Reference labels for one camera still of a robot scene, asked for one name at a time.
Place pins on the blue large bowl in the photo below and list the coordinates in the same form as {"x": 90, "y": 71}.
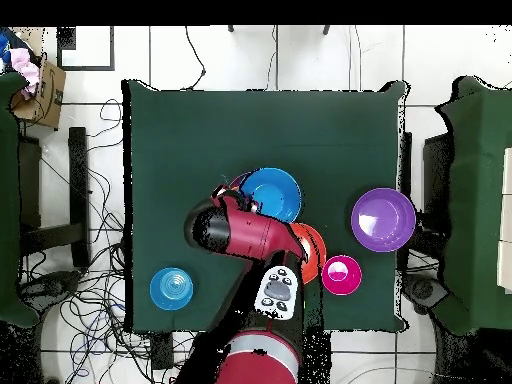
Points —
{"x": 276, "y": 192}

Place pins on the orange large bowl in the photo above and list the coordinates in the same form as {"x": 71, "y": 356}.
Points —
{"x": 316, "y": 244}

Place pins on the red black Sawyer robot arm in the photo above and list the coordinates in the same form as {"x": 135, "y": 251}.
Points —
{"x": 256, "y": 236}

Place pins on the dark green tablecloth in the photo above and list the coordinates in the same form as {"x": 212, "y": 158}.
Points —
{"x": 260, "y": 132}

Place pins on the blue small bowl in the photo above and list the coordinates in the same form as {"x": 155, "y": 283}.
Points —
{"x": 171, "y": 288}

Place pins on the pink-red small bowl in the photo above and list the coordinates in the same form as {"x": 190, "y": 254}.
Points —
{"x": 342, "y": 282}

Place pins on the black metal stand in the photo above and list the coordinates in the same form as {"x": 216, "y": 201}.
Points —
{"x": 78, "y": 192}

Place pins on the black power strip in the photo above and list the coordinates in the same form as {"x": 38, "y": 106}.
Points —
{"x": 162, "y": 352}

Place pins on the black chair base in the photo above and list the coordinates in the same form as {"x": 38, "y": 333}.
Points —
{"x": 424, "y": 290}
{"x": 52, "y": 286}

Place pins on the black cabinet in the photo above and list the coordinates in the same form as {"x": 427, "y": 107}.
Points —
{"x": 436, "y": 180}

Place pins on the cardboard box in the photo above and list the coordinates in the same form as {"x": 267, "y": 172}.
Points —
{"x": 48, "y": 96}

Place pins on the green cloth covered table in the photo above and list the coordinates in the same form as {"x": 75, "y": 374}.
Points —
{"x": 476, "y": 200}
{"x": 8, "y": 200}

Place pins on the pink cloth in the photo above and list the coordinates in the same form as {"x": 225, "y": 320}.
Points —
{"x": 24, "y": 66}

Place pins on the blue item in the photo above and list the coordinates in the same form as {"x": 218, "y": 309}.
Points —
{"x": 4, "y": 48}

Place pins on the black square frame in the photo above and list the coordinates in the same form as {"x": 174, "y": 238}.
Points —
{"x": 86, "y": 68}

